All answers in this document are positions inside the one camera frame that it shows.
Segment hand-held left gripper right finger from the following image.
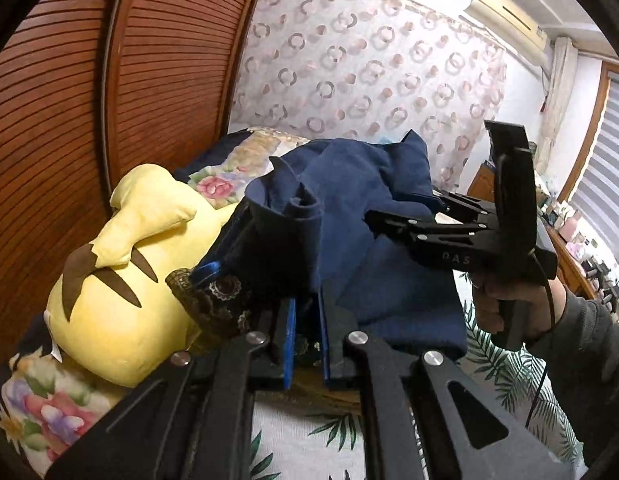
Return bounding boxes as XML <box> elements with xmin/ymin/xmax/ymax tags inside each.
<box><xmin>317</xmin><ymin>280</ymin><xmax>575</xmax><ymax>480</ymax></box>

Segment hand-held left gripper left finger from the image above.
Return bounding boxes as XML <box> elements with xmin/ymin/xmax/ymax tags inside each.
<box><xmin>46</xmin><ymin>297</ymin><xmax>297</xmax><ymax>480</ymax></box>

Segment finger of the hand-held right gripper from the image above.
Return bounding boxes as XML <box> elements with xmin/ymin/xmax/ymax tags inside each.
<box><xmin>364</xmin><ymin>208</ymin><xmax>493</xmax><ymax>253</ymax></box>
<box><xmin>432</xmin><ymin>190</ymin><xmax>497</xmax><ymax>227</ymax></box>

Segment navy blue printed t-shirt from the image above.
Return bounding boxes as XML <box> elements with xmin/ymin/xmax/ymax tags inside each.
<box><xmin>194</xmin><ymin>129</ymin><xmax>467</xmax><ymax>361</ymax></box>

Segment dark ring-patterned cloth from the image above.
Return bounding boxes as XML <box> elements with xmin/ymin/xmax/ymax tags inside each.
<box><xmin>165</xmin><ymin>265</ymin><xmax>340</xmax><ymax>366</ymax></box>

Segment person's right forearm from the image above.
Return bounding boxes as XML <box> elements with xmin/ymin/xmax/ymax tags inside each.
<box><xmin>527</xmin><ymin>285</ymin><xmax>619</xmax><ymax>466</ymax></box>

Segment person's right hand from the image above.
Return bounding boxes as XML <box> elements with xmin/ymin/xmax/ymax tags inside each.
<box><xmin>472</xmin><ymin>278</ymin><xmax>566</xmax><ymax>346</ymax></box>

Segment long wooden cabinet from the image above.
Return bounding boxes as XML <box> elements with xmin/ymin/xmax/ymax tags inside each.
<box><xmin>469</xmin><ymin>160</ymin><xmax>619</xmax><ymax>331</ymax></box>

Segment pink bottle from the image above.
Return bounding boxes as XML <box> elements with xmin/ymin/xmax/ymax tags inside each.
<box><xmin>559</xmin><ymin>210</ymin><xmax>583</xmax><ymax>241</ymax></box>

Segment grey striped window blind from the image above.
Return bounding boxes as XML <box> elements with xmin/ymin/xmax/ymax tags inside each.
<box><xmin>569</xmin><ymin>67</ymin><xmax>619</xmax><ymax>271</ymax></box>

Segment black device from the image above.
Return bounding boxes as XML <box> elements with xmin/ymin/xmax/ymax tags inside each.
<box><xmin>584</xmin><ymin>255</ymin><xmax>619</xmax><ymax>311</ymax></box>

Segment beige tied window curtain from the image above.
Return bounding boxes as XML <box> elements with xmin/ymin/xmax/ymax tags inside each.
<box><xmin>537</xmin><ymin>35</ymin><xmax>577</xmax><ymax>161</ymax></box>

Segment white leaf-print bedsheet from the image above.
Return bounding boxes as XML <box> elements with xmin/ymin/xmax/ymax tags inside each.
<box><xmin>249</xmin><ymin>210</ymin><xmax>585</xmax><ymax>480</ymax></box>

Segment sheer circle-patterned curtain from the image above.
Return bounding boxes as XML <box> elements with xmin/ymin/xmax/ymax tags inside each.
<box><xmin>226</xmin><ymin>0</ymin><xmax>507</xmax><ymax>196</ymax></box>

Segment yellow plush toy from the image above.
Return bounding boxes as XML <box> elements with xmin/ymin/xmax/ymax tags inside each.
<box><xmin>44</xmin><ymin>162</ymin><xmax>240</xmax><ymax>388</ymax></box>

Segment floral pillow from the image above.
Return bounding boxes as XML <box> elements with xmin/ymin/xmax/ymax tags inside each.
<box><xmin>172</xmin><ymin>129</ymin><xmax>257</xmax><ymax>183</ymax></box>

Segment brown slatted wooden wardrobe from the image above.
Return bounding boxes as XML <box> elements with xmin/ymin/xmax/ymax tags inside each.
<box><xmin>0</xmin><ymin>0</ymin><xmax>272</xmax><ymax>376</ymax></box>

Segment thin black cable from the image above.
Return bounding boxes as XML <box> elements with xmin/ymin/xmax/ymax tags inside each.
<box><xmin>524</xmin><ymin>247</ymin><xmax>555</xmax><ymax>431</ymax></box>

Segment white wall air conditioner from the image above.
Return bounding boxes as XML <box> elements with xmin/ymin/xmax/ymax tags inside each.
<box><xmin>462</xmin><ymin>0</ymin><xmax>553</xmax><ymax>68</ymax></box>

